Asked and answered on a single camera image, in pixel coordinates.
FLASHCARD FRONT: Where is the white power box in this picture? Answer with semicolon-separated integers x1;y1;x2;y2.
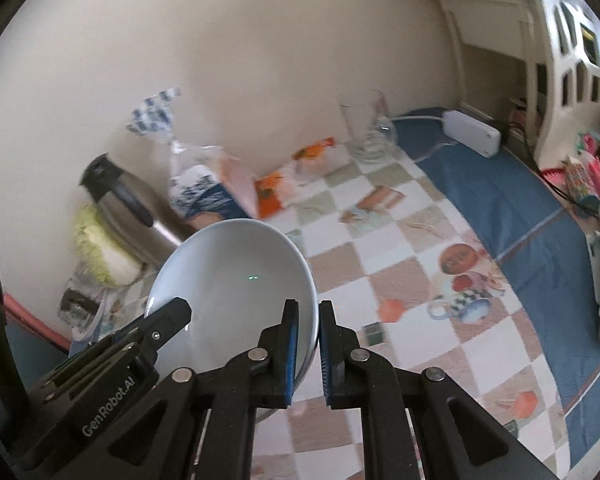
442;110;502;157

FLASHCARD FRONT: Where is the bagged toast bread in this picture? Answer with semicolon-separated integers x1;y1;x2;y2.
126;87;261;228

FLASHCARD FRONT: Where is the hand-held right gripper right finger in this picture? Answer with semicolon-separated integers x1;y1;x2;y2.
318;299;556;480

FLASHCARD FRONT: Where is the clear glass jar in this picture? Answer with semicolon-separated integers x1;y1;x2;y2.
60;287;101;317

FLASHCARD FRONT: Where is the stainless steel thermos jug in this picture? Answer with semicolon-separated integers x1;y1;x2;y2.
79;154;201;266

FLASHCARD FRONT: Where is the napa cabbage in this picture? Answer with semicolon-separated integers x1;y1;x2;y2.
75;205;148;288

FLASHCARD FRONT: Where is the clear glass cup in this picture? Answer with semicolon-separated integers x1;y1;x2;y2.
72;260;108;293
70;312;106;343

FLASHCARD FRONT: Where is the white cutout rack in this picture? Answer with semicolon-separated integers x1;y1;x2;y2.
522;0;600;171

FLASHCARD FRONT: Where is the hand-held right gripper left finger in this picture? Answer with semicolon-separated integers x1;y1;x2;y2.
80;299;301;480

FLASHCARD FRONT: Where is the white plastic chair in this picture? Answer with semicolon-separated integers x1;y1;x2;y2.
437;0;538;146

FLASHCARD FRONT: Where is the clear glass mug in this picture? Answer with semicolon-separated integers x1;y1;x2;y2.
340;89;398;163

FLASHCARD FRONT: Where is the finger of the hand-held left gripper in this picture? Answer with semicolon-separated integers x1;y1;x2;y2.
87;297;193;361

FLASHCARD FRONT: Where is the pale grey bowl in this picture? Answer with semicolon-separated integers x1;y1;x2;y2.
147;220;319;423

